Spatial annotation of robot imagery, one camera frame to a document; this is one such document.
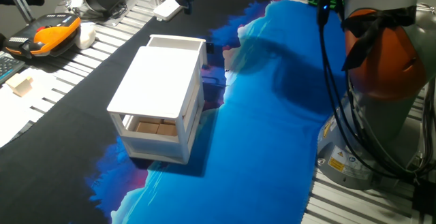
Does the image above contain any white lumpy object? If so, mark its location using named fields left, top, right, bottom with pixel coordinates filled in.
left=74, top=22, right=97, bottom=50

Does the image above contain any orange black teach pendant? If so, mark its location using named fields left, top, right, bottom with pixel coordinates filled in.
left=4, top=12, right=82, bottom=59

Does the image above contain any blue black printed cloth mat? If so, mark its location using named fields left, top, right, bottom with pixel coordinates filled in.
left=0, top=0, right=348, bottom=224

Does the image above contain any aluminium profile bar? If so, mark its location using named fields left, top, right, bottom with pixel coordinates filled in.
left=1, top=0, right=35, bottom=25

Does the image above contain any pale wooden block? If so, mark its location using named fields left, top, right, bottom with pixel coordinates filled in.
left=5, top=73, right=34, bottom=98

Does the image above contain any black computer keyboard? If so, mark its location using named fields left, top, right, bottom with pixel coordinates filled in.
left=0, top=51, right=27, bottom=86

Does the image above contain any grey reel base plate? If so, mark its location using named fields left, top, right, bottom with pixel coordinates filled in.
left=54, top=0, right=139, bottom=27

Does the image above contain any white drawer cabinet frame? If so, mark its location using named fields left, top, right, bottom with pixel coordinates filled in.
left=106, top=46, right=206, bottom=165

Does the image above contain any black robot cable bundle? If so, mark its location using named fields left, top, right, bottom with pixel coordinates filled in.
left=315, top=0, right=436, bottom=186

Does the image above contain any black strap tie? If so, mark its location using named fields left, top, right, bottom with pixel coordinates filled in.
left=341, top=5, right=417, bottom=72

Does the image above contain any black cable connector box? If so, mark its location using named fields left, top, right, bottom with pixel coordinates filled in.
left=411, top=178, right=436, bottom=218

